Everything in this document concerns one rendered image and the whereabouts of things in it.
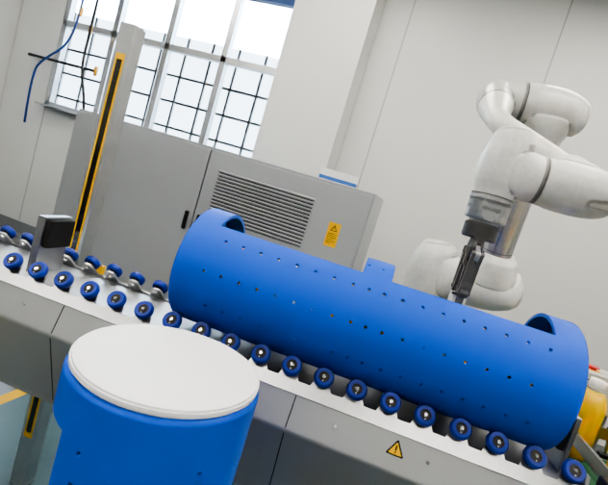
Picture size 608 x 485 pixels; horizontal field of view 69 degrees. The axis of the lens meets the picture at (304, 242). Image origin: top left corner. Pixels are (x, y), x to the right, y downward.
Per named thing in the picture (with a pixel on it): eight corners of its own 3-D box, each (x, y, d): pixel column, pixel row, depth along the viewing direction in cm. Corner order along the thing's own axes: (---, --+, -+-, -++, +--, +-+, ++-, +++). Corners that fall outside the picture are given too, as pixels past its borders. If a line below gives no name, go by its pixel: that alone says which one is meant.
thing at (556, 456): (535, 446, 104) (553, 396, 102) (545, 449, 103) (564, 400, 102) (549, 469, 94) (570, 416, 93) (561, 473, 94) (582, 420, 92)
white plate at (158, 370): (235, 335, 85) (233, 341, 85) (76, 314, 73) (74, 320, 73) (285, 417, 60) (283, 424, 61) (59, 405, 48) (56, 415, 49)
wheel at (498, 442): (486, 428, 93) (489, 426, 91) (507, 436, 92) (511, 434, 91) (483, 449, 91) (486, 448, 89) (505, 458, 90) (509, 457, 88)
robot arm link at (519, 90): (484, 81, 131) (532, 89, 129) (483, 67, 145) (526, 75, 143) (469, 123, 139) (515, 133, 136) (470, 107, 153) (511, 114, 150)
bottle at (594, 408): (579, 450, 116) (605, 386, 114) (592, 466, 109) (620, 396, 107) (551, 441, 117) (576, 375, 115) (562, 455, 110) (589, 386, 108)
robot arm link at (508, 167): (472, 189, 93) (537, 207, 91) (497, 115, 91) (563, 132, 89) (464, 191, 103) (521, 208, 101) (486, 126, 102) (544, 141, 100)
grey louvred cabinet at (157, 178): (84, 293, 372) (126, 124, 357) (321, 393, 320) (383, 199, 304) (28, 303, 320) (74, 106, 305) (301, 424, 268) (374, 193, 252)
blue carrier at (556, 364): (211, 295, 130) (232, 202, 123) (516, 405, 115) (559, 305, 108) (157, 332, 102) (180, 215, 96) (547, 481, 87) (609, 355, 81)
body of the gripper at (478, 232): (463, 217, 103) (450, 255, 104) (469, 216, 94) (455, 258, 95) (495, 227, 101) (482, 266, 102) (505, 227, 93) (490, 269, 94)
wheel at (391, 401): (382, 390, 97) (383, 387, 95) (402, 396, 96) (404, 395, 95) (376, 409, 95) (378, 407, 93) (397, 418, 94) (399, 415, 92)
